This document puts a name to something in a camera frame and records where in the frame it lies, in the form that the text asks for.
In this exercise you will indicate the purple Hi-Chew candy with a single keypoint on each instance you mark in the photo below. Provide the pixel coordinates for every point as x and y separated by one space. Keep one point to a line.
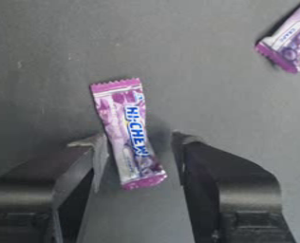
289 41
127 133

